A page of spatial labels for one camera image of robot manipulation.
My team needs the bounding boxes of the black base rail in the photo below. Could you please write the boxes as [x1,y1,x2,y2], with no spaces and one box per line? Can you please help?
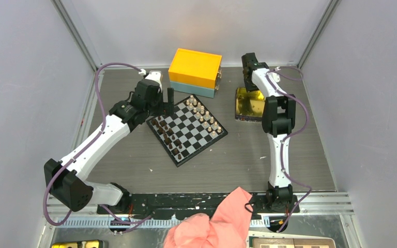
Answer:
[107,192,298,220]

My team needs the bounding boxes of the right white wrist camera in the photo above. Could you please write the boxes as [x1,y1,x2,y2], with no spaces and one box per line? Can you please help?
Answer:
[271,67,281,83]

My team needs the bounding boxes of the yellow and teal box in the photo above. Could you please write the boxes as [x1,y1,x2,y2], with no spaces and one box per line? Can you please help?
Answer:
[168,48,222,98]

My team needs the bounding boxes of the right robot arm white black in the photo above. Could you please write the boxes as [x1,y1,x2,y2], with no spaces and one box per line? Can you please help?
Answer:
[241,53,296,212]

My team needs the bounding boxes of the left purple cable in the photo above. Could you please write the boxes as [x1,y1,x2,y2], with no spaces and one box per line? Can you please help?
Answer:
[43,63,153,235]

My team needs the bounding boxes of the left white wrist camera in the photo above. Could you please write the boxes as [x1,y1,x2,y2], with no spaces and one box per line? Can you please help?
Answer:
[138,69,163,91]

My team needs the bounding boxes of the wooden chess board box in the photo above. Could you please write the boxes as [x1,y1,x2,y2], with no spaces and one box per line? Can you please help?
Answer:
[252,238,336,248]

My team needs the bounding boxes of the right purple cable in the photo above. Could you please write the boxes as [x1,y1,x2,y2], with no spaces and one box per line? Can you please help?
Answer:
[266,66,313,234]

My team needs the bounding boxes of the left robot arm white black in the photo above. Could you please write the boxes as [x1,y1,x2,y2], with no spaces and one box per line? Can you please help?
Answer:
[44,79,174,213]

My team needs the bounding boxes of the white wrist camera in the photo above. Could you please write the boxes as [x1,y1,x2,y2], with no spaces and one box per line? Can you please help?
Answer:
[271,67,281,83]
[138,69,163,91]

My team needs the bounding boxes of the gold tin at bottom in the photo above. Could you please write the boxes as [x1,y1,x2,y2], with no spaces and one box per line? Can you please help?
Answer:
[51,240,106,248]

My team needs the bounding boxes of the gold tin tray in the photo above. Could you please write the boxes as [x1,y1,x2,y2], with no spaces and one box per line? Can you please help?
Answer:
[235,87,265,123]

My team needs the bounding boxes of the pink cloth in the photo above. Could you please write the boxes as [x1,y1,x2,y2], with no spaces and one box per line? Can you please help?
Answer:
[163,187,252,247]

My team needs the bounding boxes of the purple cable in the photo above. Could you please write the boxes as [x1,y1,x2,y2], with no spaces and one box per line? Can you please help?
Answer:
[43,63,153,235]
[266,66,313,234]

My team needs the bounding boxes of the black white chess board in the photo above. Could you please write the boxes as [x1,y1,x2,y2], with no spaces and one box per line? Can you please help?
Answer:
[146,95,228,167]

